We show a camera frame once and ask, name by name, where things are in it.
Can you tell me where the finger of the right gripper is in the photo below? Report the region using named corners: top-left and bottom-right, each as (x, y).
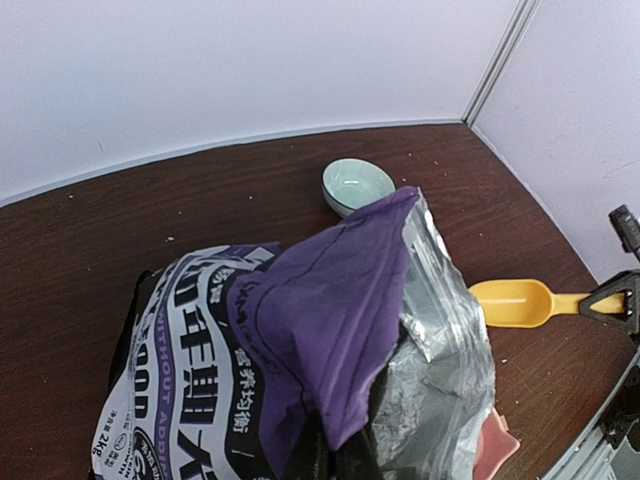
top-left (578, 270), bottom-right (639, 320)

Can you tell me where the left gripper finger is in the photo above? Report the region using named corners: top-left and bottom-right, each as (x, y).
top-left (294, 412), bottom-right (383, 480)

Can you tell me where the yellow plastic scoop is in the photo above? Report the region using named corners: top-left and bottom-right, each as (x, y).
top-left (470, 279), bottom-right (639, 334)

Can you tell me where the purple puppy food bag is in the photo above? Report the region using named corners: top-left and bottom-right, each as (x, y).
top-left (90, 187), bottom-right (495, 479)

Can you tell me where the pink pet bowl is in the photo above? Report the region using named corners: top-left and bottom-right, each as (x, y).
top-left (472, 408), bottom-right (520, 480)

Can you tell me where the light blue ceramic bowl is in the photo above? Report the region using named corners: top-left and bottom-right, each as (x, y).
top-left (322, 158), bottom-right (396, 218)

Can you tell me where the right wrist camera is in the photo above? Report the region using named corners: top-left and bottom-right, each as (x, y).
top-left (609, 204), bottom-right (640, 256)

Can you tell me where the aluminium front rail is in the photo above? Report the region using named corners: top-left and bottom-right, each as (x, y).
top-left (542, 351), bottom-right (639, 480)

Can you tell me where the right aluminium frame post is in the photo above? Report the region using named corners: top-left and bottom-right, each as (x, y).
top-left (461, 0), bottom-right (540, 128)

